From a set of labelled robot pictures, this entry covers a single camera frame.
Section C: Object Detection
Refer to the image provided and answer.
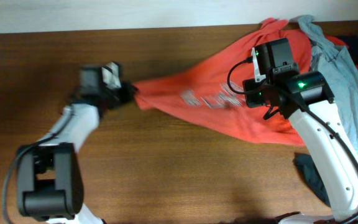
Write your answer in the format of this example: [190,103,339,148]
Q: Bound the orange red printed t-shirt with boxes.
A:
[135,19,311,146]

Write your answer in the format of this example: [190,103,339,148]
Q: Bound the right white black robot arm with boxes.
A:
[243,38,358,223]

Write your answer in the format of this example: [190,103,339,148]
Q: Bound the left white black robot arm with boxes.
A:
[16,62,137,223]

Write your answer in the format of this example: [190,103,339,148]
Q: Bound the light grey shirt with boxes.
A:
[298,16,358,155]

